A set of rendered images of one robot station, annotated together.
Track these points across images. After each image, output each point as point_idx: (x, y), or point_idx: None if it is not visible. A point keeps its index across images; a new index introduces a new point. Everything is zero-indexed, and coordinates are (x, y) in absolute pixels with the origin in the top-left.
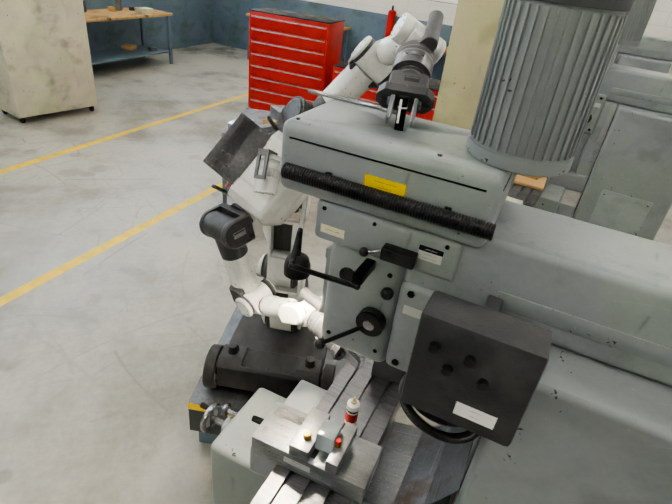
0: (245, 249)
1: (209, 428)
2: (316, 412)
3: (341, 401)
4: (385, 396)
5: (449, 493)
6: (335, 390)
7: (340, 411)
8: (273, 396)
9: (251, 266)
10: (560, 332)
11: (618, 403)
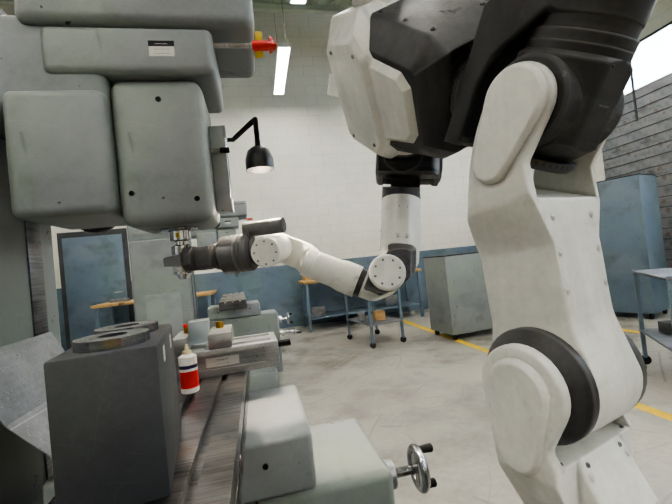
0: (384, 191)
1: (413, 477)
2: (223, 331)
3: (214, 395)
4: None
5: (58, 343)
6: (231, 396)
7: (209, 390)
8: (356, 471)
9: (382, 220)
10: None
11: None
